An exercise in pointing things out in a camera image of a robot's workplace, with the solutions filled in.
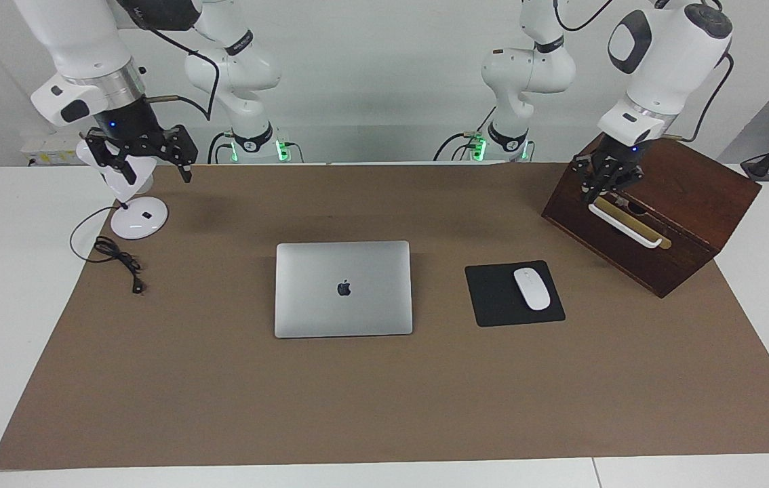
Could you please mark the grey laptop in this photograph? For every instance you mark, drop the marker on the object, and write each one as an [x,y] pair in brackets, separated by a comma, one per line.
[371,312]

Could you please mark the white power strip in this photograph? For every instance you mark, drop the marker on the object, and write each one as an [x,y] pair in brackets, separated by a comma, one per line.
[49,154]

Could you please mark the white computer mouse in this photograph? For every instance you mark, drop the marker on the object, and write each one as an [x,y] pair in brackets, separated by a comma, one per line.
[532,289]

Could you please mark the white desk lamp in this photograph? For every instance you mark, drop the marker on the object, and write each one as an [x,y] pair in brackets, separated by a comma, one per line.
[137,220]

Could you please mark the brown table mat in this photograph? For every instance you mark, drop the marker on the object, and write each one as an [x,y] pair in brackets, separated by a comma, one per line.
[357,407]

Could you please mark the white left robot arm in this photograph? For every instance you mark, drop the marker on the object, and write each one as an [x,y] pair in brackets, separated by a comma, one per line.
[669,61]

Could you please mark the dark wooden box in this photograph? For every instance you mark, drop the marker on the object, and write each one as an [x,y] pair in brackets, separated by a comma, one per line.
[717,207]

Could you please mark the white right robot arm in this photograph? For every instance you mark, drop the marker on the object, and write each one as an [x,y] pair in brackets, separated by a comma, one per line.
[79,41]

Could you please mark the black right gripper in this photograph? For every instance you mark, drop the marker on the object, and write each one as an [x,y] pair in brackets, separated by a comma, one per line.
[133,132]

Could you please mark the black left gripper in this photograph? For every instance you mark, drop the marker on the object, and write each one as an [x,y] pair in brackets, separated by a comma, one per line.
[618,156]

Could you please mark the black mouse pad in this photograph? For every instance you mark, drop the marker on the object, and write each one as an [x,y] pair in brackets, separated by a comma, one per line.
[493,298]

